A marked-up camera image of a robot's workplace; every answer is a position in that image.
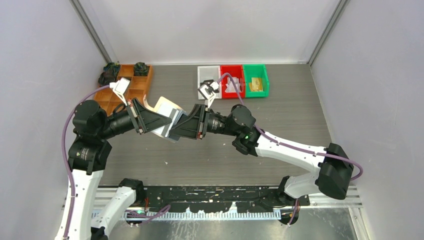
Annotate white cards in red bin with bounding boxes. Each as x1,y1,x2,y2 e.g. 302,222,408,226
224,77,241,94

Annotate dark bundle top right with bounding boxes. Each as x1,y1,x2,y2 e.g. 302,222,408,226
133,62,150,77

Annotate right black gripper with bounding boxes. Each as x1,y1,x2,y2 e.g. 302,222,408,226
169,103,240,139

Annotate dark bundle top left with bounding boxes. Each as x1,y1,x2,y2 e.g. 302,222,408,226
103,62,121,76

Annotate green plastic bin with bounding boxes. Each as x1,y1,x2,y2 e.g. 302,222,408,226
242,64,270,98

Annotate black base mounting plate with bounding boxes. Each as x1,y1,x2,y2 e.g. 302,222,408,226
130,185,295,214

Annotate aluminium rail frame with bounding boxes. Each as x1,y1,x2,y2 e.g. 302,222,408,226
92,186,363,221

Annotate wooden compartment tray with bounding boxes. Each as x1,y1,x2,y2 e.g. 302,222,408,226
93,64,154,115

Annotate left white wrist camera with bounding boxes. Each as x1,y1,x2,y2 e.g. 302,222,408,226
109,77,131,106

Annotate dark bundle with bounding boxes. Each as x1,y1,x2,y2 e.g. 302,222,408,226
133,62,150,77
97,71,117,87
103,62,121,76

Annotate white plastic bin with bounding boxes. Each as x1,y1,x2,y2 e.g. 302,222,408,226
196,65,222,99

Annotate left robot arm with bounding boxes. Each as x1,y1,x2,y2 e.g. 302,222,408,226
55,98,172,240

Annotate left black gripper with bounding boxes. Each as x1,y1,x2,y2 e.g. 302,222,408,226
98,96,172,139

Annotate gold card in green bin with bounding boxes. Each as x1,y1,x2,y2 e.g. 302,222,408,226
249,77,264,92

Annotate black item in white bin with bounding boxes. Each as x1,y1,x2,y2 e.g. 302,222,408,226
200,79,215,87

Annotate dark bundle middle left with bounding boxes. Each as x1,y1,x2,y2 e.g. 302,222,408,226
97,71,117,87

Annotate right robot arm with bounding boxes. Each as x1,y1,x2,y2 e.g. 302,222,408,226
169,104,354,206

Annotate red plastic bin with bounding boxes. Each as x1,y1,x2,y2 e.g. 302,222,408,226
220,65,246,99

